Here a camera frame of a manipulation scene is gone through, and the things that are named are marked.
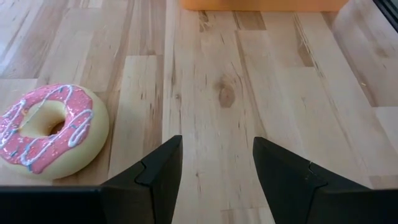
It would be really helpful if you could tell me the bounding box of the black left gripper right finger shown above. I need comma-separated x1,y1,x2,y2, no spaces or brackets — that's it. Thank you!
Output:
252,136,371,224

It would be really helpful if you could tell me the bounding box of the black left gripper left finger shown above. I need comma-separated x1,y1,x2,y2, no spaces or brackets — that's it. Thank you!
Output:
101,135,183,224

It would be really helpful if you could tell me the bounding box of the pink frosted donut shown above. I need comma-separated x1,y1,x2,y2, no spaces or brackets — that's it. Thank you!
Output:
0,83,110,181

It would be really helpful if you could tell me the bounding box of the orange plastic bin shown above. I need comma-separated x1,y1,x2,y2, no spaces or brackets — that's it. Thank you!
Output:
180,0,349,12

